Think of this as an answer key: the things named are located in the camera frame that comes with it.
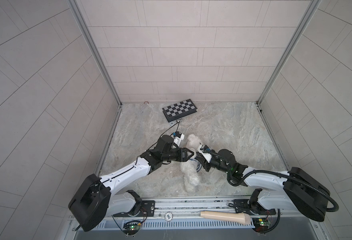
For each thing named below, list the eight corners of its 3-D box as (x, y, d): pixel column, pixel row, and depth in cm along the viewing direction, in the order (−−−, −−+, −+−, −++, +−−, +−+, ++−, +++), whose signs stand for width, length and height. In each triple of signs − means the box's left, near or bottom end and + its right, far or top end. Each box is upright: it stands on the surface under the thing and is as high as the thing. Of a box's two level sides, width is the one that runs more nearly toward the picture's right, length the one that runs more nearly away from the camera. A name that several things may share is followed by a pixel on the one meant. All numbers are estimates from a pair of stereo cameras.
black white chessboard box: (168, 122, 107) (168, 119, 104) (162, 111, 114) (162, 107, 111) (196, 111, 114) (197, 108, 111) (189, 101, 120) (189, 98, 118)
